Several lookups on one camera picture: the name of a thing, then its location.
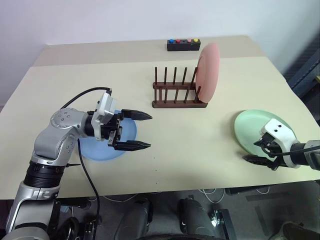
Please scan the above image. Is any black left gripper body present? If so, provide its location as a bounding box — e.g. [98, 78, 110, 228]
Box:
[99, 110, 125, 149]

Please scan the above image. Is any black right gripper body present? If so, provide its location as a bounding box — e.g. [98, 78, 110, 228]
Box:
[259, 133, 286, 172]

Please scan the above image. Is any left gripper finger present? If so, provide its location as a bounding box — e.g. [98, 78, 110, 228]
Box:
[114, 140, 152, 152]
[121, 109, 153, 121]

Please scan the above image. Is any green plate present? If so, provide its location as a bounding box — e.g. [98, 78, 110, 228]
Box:
[233, 109, 297, 158]

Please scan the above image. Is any dark wooden dish rack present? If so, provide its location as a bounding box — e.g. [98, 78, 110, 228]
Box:
[151, 66, 208, 110]

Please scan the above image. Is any blue plate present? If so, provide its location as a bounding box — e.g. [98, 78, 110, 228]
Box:
[78, 109, 139, 161]

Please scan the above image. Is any black bar under table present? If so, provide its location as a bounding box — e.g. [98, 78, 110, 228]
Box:
[224, 179, 320, 196]

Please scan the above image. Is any dark rounded robot leg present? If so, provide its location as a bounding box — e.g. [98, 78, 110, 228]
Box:
[117, 197, 154, 240]
[176, 196, 214, 240]

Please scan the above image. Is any grey shoe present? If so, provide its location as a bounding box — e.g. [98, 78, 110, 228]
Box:
[269, 220, 320, 240]

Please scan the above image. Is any pink plate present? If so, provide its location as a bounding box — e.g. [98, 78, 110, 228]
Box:
[195, 42, 222, 104]

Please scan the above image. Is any black button box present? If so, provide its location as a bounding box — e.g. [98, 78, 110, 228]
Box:
[166, 38, 201, 53]

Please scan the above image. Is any dark ribbed panel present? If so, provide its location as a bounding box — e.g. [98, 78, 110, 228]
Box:
[282, 31, 320, 102]

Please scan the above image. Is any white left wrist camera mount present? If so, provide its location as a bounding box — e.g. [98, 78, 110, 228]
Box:
[90, 90, 118, 141]

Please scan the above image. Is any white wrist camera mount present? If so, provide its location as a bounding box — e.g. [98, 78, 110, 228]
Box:
[259, 118, 301, 169]
[90, 90, 118, 141]

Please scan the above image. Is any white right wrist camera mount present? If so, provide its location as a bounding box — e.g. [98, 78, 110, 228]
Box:
[259, 118, 301, 169]

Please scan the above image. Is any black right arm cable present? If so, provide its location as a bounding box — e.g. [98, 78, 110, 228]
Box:
[264, 145, 320, 158]

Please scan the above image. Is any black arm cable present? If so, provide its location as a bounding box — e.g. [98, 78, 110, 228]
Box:
[264, 145, 320, 158]
[59, 86, 112, 240]

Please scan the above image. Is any white cable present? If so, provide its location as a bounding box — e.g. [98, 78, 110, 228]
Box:
[102, 194, 141, 202]
[254, 185, 271, 195]
[198, 187, 224, 204]

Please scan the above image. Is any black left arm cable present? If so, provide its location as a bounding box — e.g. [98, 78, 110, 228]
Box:
[59, 86, 112, 240]

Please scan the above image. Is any black metal bracket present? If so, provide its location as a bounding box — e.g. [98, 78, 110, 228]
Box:
[209, 208, 237, 240]

